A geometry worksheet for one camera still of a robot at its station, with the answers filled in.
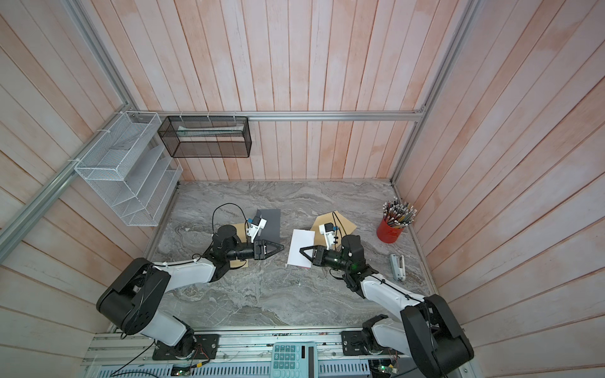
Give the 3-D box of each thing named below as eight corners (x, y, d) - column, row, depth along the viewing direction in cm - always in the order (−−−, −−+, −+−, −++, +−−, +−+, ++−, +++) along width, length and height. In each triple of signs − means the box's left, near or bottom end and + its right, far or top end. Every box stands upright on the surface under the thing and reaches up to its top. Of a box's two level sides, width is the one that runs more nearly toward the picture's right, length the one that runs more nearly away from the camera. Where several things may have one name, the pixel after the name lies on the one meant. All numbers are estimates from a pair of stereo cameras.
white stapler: (392, 279, 90) (394, 276, 88) (390, 257, 96) (392, 253, 94) (404, 281, 89) (407, 278, 87) (401, 258, 95) (404, 255, 93)
